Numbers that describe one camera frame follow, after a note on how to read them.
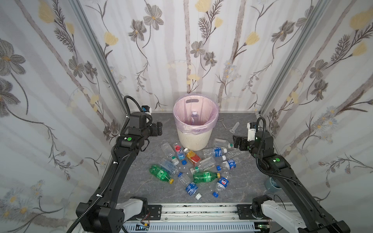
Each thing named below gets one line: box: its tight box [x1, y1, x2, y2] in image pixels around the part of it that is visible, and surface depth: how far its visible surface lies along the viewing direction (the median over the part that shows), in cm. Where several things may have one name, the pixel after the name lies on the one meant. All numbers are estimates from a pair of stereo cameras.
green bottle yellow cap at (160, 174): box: [149, 164, 174, 185], surface depth 84 cm
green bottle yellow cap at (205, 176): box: [192, 171, 221, 184], surface depth 84 cm
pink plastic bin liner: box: [172, 93, 220, 135], surface depth 92 cm
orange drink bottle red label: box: [183, 147, 202, 166], surface depth 91 cm
